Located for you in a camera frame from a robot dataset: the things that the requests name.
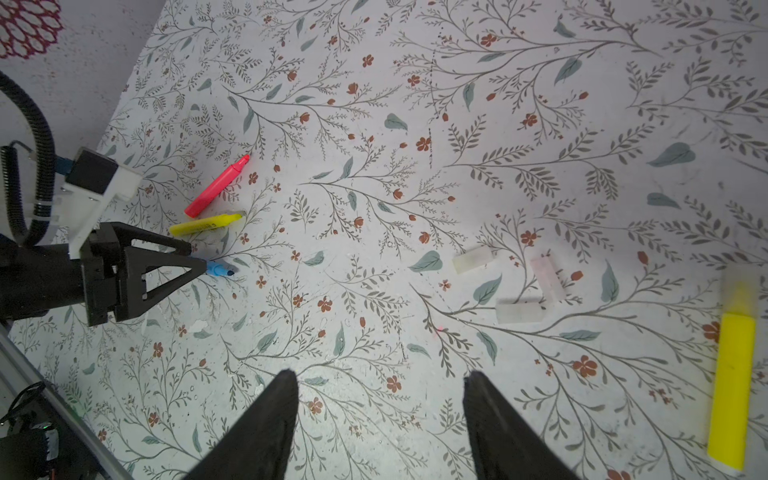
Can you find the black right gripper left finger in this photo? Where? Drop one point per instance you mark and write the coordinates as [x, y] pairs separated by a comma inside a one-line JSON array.
[[258, 445]]

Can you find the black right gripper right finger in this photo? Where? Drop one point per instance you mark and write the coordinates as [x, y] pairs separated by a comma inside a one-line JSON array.
[[503, 445]]

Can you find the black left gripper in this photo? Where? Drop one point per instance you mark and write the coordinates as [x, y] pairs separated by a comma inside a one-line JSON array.
[[35, 280]]

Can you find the blue highlighter pen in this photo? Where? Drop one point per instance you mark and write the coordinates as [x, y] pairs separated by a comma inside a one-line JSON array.
[[216, 269]]

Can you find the translucent clear pen cap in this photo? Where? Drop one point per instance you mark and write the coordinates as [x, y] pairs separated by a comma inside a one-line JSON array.
[[508, 312]]

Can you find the yellow highlighter pen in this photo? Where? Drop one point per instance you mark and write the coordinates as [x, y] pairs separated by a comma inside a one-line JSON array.
[[204, 224], [732, 389]]

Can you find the translucent yellow pen cap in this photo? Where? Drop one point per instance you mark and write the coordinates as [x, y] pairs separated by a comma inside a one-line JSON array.
[[740, 290]]

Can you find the pink highlighter pen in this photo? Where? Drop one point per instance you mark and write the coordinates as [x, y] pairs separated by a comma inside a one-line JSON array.
[[216, 187]]

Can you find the translucent white pen cap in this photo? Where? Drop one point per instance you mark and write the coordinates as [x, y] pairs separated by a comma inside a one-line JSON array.
[[472, 259]]

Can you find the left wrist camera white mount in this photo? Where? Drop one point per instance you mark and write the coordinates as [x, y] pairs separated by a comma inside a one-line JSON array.
[[91, 182]]

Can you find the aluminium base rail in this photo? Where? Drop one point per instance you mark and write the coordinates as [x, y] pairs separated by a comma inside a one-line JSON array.
[[41, 436]]

